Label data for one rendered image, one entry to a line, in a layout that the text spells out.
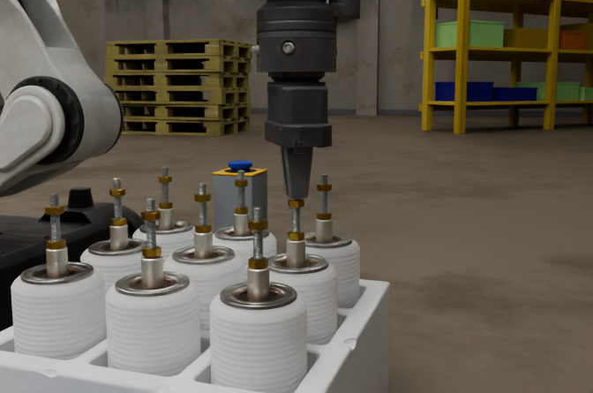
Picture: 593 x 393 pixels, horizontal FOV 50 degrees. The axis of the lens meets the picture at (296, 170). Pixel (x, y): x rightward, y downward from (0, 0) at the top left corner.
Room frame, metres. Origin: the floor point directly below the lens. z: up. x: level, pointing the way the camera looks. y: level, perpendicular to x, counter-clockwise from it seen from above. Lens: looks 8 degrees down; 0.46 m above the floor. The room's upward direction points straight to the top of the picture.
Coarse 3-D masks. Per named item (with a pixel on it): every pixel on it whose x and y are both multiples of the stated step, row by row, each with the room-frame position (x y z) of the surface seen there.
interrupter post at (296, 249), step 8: (288, 240) 0.71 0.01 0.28; (296, 240) 0.71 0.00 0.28; (304, 240) 0.72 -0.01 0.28; (288, 248) 0.71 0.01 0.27; (296, 248) 0.71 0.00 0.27; (304, 248) 0.72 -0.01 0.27; (288, 256) 0.71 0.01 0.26; (296, 256) 0.71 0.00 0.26; (304, 256) 0.72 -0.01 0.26; (288, 264) 0.71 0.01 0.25; (296, 264) 0.71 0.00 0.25; (304, 264) 0.72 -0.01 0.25
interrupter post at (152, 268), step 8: (160, 256) 0.65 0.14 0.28; (144, 264) 0.63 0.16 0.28; (152, 264) 0.63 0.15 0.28; (160, 264) 0.64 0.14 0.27; (144, 272) 0.64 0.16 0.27; (152, 272) 0.63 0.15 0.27; (160, 272) 0.64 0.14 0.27; (144, 280) 0.64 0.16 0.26; (152, 280) 0.63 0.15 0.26; (160, 280) 0.64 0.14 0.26
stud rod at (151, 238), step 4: (148, 200) 0.64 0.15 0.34; (152, 200) 0.64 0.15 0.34; (148, 204) 0.64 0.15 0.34; (152, 204) 0.64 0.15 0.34; (148, 208) 0.64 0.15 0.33; (152, 208) 0.64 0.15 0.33; (148, 224) 0.64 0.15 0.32; (152, 224) 0.64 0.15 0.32; (148, 228) 0.64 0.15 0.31; (152, 228) 0.64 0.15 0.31; (148, 232) 0.64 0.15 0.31; (152, 232) 0.64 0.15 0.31; (148, 236) 0.64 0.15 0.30; (152, 236) 0.64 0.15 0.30; (148, 240) 0.64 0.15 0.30; (152, 240) 0.64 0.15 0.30; (148, 244) 0.64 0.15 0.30; (152, 244) 0.64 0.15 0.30; (148, 248) 0.64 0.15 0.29; (152, 248) 0.64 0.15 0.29
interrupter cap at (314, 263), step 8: (272, 256) 0.74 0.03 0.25; (280, 256) 0.74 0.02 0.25; (312, 256) 0.74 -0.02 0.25; (320, 256) 0.74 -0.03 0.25; (272, 264) 0.71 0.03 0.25; (280, 264) 0.72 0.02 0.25; (312, 264) 0.71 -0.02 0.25; (320, 264) 0.71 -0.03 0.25; (328, 264) 0.71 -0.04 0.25; (280, 272) 0.69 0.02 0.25; (288, 272) 0.68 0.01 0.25; (296, 272) 0.68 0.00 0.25; (304, 272) 0.68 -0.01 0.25; (312, 272) 0.69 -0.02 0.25
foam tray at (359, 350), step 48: (384, 288) 0.85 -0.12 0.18; (0, 336) 0.68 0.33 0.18; (336, 336) 0.68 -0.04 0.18; (384, 336) 0.84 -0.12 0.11; (0, 384) 0.61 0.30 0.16; (48, 384) 0.59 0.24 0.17; (96, 384) 0.58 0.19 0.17; (144, 384) 0.57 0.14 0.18; (192, 384) 0.57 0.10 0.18; (336, 384) 0.59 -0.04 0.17; (384, 384) 0.85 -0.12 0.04
